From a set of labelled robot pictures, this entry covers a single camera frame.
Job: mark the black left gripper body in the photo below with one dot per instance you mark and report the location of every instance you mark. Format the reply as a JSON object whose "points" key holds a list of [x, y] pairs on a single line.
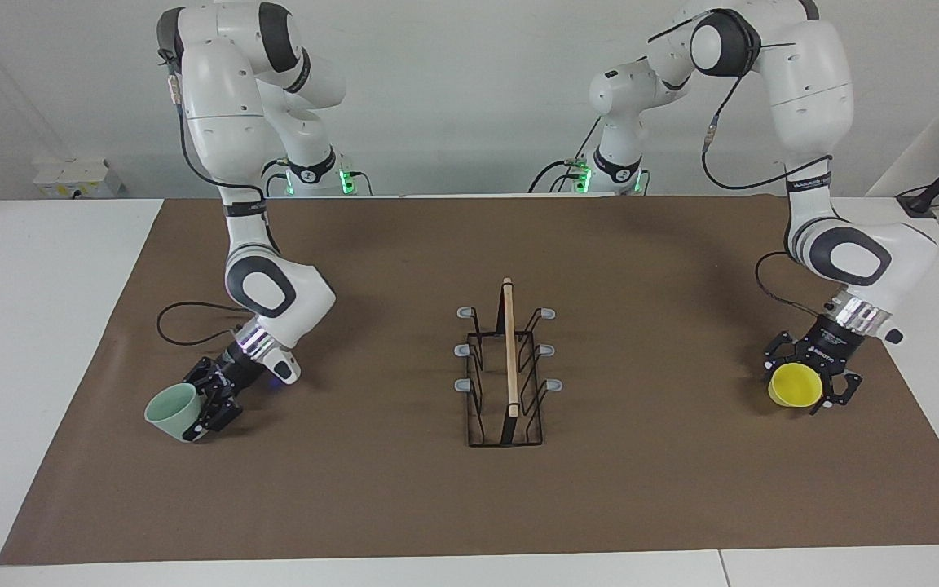
{"points": [[832, 346]]}

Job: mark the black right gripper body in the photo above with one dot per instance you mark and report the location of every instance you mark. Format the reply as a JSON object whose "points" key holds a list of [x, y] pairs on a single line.
{"points": [[240, 371]]}

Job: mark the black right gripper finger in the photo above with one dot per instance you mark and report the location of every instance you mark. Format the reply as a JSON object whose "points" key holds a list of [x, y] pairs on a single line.
{"points": [[204, 372], [223, 412]]}

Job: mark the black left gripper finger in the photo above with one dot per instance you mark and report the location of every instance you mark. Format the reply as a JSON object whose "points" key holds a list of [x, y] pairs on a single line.
{"points": [[843, 390], [781, 350]]}

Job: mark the yellow plastic cup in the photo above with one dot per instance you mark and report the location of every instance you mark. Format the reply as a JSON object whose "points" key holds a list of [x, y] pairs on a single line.
{"points": [[795, 385]]}

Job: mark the pale green plastic cup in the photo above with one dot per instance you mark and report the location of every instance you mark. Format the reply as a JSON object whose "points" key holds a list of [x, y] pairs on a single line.
{"points": [[172, 412]]}

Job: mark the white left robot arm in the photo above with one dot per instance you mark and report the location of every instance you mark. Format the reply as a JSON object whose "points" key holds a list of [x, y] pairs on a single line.
{"points": [[812, 81]]}

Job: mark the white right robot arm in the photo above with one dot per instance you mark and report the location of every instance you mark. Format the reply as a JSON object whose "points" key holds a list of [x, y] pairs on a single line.
{"points": [[225, 98]]}

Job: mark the brown paper table mat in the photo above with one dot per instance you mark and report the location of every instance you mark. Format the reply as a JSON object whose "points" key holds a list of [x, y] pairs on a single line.
{"points": [[355, 489]]}

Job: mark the white cardboard box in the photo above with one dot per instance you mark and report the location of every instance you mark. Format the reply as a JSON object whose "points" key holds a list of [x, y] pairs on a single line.
{"points": [[78, 179]]}

